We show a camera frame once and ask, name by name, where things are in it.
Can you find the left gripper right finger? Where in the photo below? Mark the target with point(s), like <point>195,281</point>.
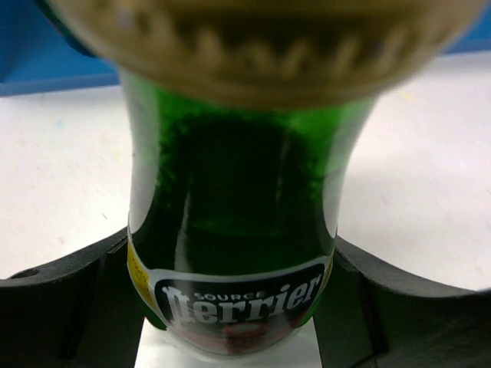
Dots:
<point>373,314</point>

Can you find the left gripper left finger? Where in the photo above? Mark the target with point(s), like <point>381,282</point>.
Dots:
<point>77,311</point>

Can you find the green Perrier bottle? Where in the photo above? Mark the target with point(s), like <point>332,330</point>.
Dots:
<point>243,117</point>

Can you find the blue and yellow shelf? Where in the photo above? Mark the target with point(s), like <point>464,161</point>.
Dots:
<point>46,50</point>

